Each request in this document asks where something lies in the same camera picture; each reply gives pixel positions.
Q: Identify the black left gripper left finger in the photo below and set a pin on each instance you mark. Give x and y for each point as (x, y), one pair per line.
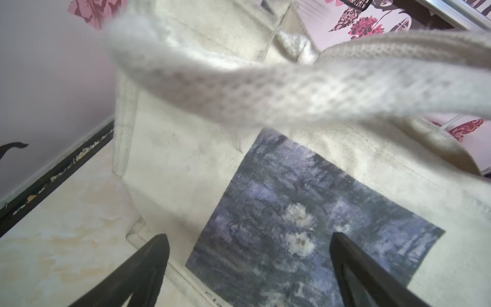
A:
(137, 282)

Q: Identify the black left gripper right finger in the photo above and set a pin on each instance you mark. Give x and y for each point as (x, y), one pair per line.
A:
(362, 281)

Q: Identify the beige canvas grocery bag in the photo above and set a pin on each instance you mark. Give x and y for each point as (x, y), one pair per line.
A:
(249, 147)

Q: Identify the black wire wall basket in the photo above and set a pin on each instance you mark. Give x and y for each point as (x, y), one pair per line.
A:
(360, 5)

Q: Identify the aluminium frame rail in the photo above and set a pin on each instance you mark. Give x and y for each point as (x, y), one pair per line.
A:
(458, 13)

